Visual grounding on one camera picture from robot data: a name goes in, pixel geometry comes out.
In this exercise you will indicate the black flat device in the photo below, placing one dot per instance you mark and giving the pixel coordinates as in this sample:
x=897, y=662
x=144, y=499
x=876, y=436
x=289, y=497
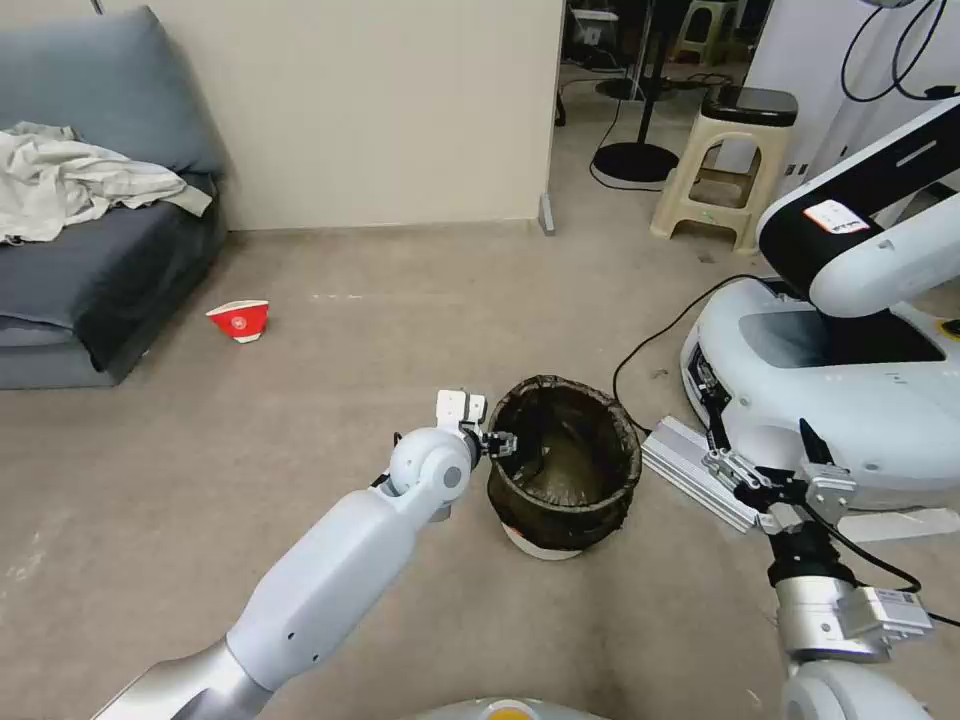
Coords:
x=757, y=105

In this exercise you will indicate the silver aluminium profile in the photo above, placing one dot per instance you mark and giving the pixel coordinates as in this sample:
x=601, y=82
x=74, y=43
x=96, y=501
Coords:
x=690, y=472

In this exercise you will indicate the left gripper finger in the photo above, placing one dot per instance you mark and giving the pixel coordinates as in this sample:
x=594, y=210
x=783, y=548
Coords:
x=502, y=436
x=504, y=451

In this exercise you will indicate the red paper bowl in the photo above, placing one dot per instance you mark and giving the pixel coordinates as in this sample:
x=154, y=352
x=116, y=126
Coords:
x=240, y=321

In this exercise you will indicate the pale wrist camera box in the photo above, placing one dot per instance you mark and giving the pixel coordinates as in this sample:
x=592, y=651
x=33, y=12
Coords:
x=829, y=495

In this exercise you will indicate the beige crumpled cloth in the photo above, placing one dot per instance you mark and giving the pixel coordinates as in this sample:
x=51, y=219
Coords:
x=60, y=180

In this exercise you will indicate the beige plastic stool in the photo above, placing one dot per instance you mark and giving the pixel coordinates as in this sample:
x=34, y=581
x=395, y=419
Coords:
x=701, y=142

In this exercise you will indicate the grey sofa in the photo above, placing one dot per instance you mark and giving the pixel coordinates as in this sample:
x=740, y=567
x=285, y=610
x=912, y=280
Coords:
x=112, y=262

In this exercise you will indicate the black fan stand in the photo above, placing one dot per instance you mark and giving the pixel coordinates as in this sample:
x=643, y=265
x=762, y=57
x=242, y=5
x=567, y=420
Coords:
x=634, y=163

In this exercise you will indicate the green plastic stool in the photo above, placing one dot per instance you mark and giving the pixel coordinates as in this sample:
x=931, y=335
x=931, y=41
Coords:
x=701, y=22

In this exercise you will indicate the white second robot base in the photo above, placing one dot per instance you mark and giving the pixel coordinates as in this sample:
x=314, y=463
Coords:
x=787, y=405

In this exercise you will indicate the grey partition foot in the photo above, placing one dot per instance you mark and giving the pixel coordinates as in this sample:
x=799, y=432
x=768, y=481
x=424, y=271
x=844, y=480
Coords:
x=547, y=214

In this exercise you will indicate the trash can with black bag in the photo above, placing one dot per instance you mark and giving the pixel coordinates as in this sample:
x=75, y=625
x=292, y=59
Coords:
x=592, y=517

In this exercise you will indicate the white second robot arm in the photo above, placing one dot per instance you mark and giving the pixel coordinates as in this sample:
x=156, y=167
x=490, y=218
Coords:
x=885, y=262

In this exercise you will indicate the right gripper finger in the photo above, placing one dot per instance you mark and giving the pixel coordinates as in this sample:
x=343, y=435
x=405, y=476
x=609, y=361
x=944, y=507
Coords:
x=814, y=446
x=739, y=466

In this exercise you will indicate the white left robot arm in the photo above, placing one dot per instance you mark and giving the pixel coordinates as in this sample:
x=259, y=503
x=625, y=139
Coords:
x=337, y=555

